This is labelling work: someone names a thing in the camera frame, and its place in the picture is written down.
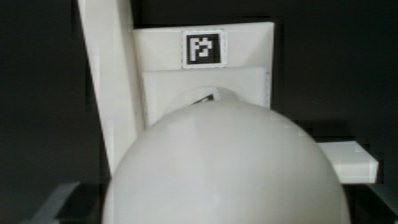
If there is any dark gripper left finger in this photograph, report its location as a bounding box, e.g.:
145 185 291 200
17 182 106 224

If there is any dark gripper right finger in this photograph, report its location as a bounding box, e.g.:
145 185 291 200
342 184 398 224

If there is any white lamp bulb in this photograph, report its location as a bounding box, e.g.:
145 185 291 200
102 102 349 224

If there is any white lamp base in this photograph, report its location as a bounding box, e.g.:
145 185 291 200
134 22 275 123

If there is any white front border bar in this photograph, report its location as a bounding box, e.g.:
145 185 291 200
317 141 378 184

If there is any white border bar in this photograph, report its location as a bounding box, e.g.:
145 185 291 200
77 0 143 170
317 141 378 184

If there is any white right border bar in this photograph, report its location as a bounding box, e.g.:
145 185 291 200
77 0 143 170

